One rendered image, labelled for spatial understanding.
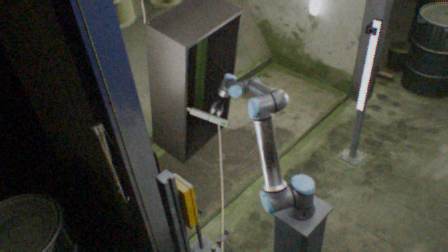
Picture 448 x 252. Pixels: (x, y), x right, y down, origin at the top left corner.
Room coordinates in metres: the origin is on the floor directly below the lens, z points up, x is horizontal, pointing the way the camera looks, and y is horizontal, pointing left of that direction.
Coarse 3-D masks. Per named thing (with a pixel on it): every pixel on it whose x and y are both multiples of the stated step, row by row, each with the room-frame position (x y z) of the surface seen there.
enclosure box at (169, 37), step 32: (192, 0) 2.67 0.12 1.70; (224, 0) 2.69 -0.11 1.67; (160, 32) 2.29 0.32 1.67; (192, 32) 2.30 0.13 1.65; (224, 32) 2.72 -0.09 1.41; (160, 64) 2.33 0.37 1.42; (192, 64) 2.83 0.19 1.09; (224, 64) 2.74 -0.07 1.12; (160, 96) 2.38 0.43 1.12; (192, 96) 2.89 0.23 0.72; (160, 128) 2.44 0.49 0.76; (192, 128) 2.71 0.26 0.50
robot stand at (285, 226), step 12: (324, 204) 1.63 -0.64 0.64; (276, 216) 1.58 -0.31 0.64; (288, 216) 1.56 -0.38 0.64; (324, 216) 1.54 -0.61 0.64; (276, 228) 1.59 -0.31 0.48; (288, 228) 1.52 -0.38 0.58; (300, 228) 1.47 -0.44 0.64; (312, 228) 1.46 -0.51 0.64; (324, 228) 1.58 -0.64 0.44; (276, 240) 1.59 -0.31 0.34; (288, 240) 1.51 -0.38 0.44; (300, 240) 1.45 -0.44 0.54; (312, 240) 1.48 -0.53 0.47
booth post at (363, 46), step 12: (372, 0) 3.51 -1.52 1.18; (372, 12) 3.49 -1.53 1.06; (384, 24) 3.49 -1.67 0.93; (360, 36) 3.55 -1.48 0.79; (384, 36) 3.53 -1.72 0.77; (360, 48) 3.53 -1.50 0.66; (360, 60) 3.52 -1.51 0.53; (360, 72) 3.50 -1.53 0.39; (360, 84) 3.48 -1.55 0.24; (372, 84) 3.51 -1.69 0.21
